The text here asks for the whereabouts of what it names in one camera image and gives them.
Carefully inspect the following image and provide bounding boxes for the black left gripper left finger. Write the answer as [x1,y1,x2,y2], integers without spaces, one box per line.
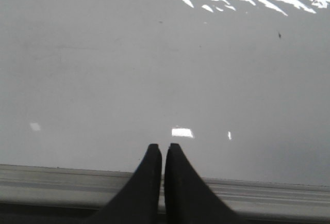
[83,144,162,223]

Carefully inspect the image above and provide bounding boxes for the white whiteboard with aluminium frame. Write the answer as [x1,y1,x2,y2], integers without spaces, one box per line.
[1,0,329,223]

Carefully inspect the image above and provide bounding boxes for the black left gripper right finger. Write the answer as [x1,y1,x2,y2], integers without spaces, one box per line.
[164,143,242,223]

